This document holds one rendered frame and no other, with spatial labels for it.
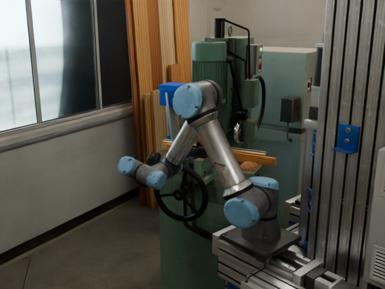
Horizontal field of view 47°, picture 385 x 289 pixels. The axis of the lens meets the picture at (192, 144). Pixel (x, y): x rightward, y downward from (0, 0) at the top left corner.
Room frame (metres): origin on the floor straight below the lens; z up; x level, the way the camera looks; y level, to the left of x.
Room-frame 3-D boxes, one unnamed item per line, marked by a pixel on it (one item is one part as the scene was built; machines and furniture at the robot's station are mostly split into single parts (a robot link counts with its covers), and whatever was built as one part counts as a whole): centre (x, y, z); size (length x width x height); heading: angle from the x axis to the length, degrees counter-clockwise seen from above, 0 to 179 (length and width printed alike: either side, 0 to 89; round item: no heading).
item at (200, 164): (2.12, -0.01, 0.92); 0.15 x 0.13 x 0.09; 65
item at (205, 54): (2.30, -0.09, 1.35); 0.18 x 0.18 x 0.31
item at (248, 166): (2.11, -0.28, 0.91); 0.12 x 0.09 x 0.03; 155
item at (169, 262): (2.41, -0.14, 0.36); 0.58 x 0.45 x 0.71; 155
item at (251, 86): (2.43, -0.31, 1.23); 0.09 x 0.08 x 0.15; 155
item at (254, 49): (2.53, -0.35, 1.40); 0.10 x 0.06 x 0.16; 155
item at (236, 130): (2.36, -0.25, 1.02); 0.12 x 0.03 x 0.12; 155
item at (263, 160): (2.27, -0.14, 0.92); 0.62 x 0.02 x 0.04; 65
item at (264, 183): (1.54, -0.26, 0.98); 0.13 x 0.12 x 0.14; 148
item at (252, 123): (2.40, -0.31, 1.02); 0.09 x 0.07 x 0.12; 65
